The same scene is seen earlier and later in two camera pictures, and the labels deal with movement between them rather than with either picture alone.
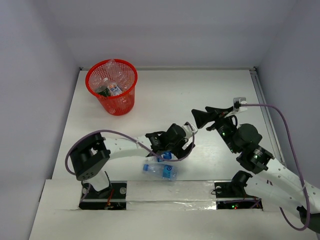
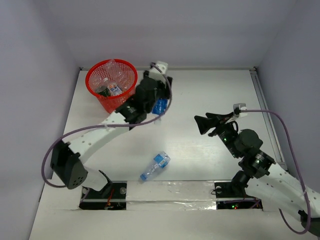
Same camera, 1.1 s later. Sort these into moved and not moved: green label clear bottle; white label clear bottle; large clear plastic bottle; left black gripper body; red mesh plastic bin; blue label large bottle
Moved: blue label large bottle; left black gripper body
Not moved: white label clear bottle; red mesh plastic bin; large clear plastic bottle; green label clear bottle
